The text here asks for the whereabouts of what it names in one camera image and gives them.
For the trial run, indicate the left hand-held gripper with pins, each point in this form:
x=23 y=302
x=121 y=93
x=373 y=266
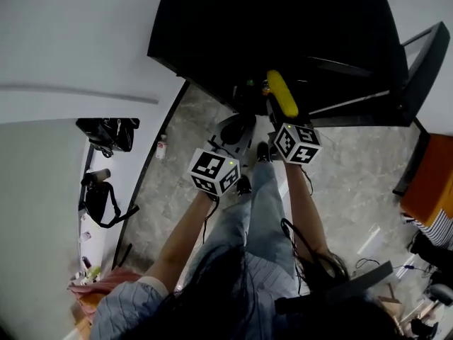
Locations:
x=214 y=170

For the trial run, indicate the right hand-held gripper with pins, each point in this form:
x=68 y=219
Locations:
x=296 y=144

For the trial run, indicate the yellow corn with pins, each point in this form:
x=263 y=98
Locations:
x=283 y=94

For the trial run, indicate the black fridge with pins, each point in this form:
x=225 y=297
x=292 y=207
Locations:
x=269 y=23

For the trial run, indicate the person's left forearm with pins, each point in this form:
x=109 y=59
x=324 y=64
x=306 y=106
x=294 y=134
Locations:
x=180 y=239

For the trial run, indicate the person's right forearm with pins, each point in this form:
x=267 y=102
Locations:
x=306 y=207

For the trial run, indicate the person's black shoe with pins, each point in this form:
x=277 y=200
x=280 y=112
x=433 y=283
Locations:
x=243 y=185
x=263 y=151

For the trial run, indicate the small white bottle red label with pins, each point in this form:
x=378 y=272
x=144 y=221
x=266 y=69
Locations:
x=161 y=149

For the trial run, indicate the person's light blue jeans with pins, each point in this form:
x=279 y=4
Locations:
x=255 y=218

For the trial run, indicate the green bottle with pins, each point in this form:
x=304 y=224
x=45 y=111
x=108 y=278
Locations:
x=92 y=273

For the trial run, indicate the pink striped cloth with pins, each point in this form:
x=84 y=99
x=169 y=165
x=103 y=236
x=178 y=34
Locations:
x=102 y=285

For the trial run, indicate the person's striped blue shirt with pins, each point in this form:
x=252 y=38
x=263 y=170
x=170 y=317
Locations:
x=124 y=310

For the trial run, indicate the orange cabinet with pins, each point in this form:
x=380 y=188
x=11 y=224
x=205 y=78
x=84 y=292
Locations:
x=430 y=179

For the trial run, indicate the black white striped cloth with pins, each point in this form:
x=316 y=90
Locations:
x=437 y=230

